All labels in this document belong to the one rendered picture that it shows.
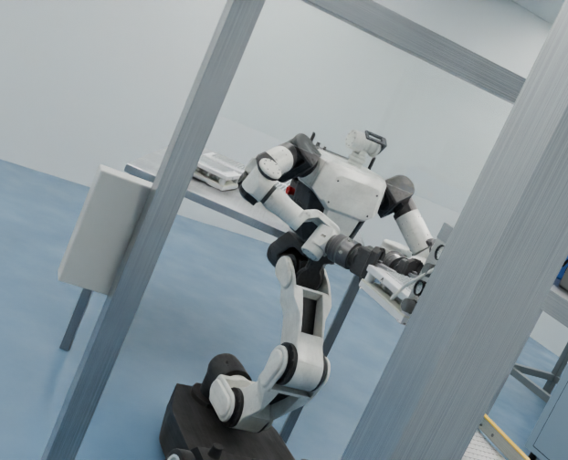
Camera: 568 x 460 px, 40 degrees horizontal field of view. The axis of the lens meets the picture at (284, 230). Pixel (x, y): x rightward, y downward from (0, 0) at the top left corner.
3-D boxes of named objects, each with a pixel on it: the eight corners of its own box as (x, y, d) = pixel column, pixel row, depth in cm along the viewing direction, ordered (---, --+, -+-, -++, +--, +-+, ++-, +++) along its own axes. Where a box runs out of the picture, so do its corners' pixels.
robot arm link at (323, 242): (349, 231, 228) (319, 215, 234) (328, 259, 225) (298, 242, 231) (355, 250, 238) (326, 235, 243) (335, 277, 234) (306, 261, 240)
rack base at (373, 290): (468, 343, 212) (473, 335, 212) (400, 323, 201) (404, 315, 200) (423, 305, 233) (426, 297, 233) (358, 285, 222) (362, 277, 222)
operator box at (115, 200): (57, 270, 170) (99, 162, 166) (130, 292, 177) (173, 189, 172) (57, 280, 165) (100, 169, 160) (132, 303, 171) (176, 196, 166)
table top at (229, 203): (182, 143, 461) (184, 138, 460) (351, 217, 466) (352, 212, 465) (123, 171, 313) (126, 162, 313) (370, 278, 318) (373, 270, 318)
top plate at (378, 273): (477, 327, 211) (480, 320, 211) (408, 306, 200) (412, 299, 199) (430, 290, 232) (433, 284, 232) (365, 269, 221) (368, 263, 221)
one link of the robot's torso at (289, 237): (259, 260, 292) (278, 218, 289) (288, 269, 298) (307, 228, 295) (286, 291, 268) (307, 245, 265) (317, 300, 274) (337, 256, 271)
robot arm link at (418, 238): (426, 277, 279) (398, 223, 284) (455, 262, 272) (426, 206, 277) (411, 281, 270) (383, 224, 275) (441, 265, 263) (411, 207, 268)
